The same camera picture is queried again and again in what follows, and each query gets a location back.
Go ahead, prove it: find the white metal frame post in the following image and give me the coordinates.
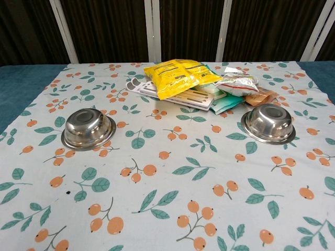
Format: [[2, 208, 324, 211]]
[[300, 0, 333, 62], [215, 0, 233, 63], [49, 0, 80, 64], [144, 0, 161, 63]]

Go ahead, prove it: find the white card blister pack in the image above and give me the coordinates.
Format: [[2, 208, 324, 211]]
[[125, 77, 214, 112]]

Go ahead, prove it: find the stainless steel bowl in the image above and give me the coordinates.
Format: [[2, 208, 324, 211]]
[[61, 108, 117, 151], [240, 103, 297, 145]]

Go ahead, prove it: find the brown snack packet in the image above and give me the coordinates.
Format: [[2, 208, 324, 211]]
[[244, 89, 278, 107]]

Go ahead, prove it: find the white silver snack bag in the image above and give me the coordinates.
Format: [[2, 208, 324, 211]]
[[215, 66, 260, 97]]

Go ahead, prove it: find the yellow snack bag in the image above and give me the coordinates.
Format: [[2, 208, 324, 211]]
[[143, 59, 224, 101]]

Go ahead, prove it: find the fruit print tablecloth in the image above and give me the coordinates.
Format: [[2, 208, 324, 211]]
[[0, 61, 335, 251]]

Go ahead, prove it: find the teal green packet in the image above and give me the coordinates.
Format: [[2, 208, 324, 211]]
[[208, 85, 244, 115]]

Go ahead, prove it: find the dark pleated curtain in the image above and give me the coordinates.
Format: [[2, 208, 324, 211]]
[[0, 0, 335, 67]]

